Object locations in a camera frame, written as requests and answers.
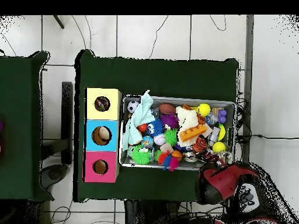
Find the mint green cloth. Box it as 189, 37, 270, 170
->
121, 89, 156, 150

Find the green puffer ball with eyes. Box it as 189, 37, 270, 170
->
127, 144, 151, 166

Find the multicolour spiky caterpillar toy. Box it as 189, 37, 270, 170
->
154, 149, 182, 172

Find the shallow mesh bin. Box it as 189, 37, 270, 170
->
117, 94, 237, 173

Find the wooden box with three holes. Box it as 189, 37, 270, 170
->
82, 87, 123, 183

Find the purple spiky toy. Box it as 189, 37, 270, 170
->
160, 113, 179, 129

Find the brown toy football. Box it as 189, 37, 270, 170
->
158, 103, 176, 115

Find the small soccer ball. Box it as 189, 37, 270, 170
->
126, 100, 140, 114

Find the green spiky caterpillar toy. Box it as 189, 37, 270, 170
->
163, 128, 178, 147

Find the cream yellow cloth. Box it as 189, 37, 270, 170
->
175, 106, 199, 148

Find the orange toy brick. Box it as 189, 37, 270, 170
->
178, 124, 208, 142

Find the yellow tennis ball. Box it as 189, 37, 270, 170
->
197, 103, 211, 117

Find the smooth yellow ball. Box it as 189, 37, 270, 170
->
211, 141, 227, 153

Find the black stand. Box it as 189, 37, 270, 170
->
41, 81, 74, 190

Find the dark green side tablecloth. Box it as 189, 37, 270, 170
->
0, 51, 54, 202

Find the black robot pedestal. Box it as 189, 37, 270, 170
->
123, 199, 180, 224

